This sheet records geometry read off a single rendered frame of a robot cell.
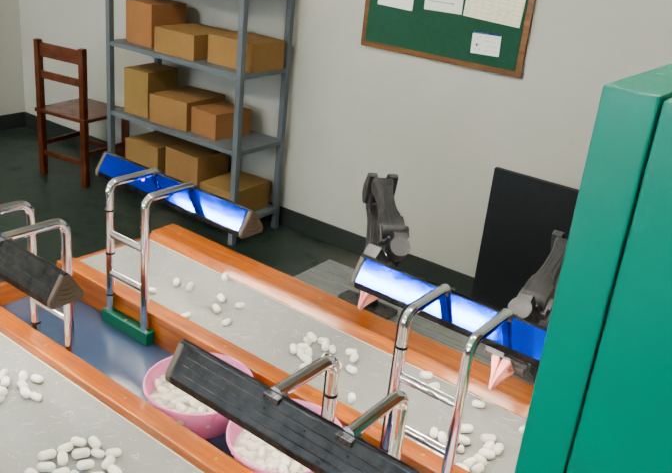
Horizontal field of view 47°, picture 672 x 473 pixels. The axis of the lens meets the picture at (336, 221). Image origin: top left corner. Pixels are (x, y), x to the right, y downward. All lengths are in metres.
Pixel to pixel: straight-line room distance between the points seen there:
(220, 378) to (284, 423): 0.15
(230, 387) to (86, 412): 0.62
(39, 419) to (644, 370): 1.59
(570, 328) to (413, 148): 3.71
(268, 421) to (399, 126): 3.02
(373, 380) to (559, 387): 1.57
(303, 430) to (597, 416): 0.83
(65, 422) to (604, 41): 2.75
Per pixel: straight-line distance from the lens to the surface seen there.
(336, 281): 2.67
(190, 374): 1.41
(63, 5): 6.08
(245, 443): 1.79
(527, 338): 1.64
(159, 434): 1.79
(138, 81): 4.88
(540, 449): 0.51
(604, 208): 0.44
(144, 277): 2.16
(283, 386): 1.31
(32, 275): 1.75
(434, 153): 4.09
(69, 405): 1.93
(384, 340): 2.18
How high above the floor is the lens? 1.86
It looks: 22 degrees down
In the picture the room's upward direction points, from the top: 6 degrees clockwise
